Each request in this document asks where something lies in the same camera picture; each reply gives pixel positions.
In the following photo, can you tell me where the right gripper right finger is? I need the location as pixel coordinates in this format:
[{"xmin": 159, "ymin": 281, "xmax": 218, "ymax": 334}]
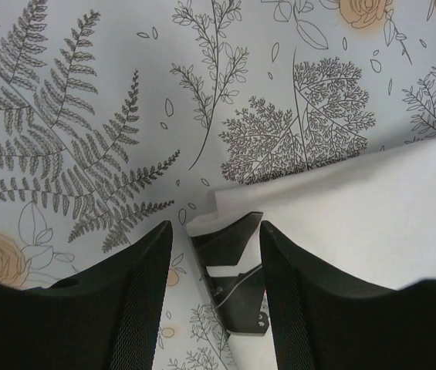
[{"xmin": 259, "ymin": 221, "xmax": 436, "ymax": 369}]

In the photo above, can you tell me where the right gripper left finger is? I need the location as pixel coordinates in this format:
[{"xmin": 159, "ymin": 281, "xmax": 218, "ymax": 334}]
[{"xmin": 0, "ymin": 221, "xmax": 173, "ymax": 369}]

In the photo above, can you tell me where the floral patterned table mat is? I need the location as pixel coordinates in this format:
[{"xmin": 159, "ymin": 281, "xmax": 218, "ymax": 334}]
[{"xmin": 0, "ymin": 1, "xmax": 436, "ymax": 369}]

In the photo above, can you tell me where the white t shirt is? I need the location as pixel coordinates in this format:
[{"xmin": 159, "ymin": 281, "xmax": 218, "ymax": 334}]
[{"xmin": 187, "ymin": 139, "xmax": 436, "ymax": 369}]

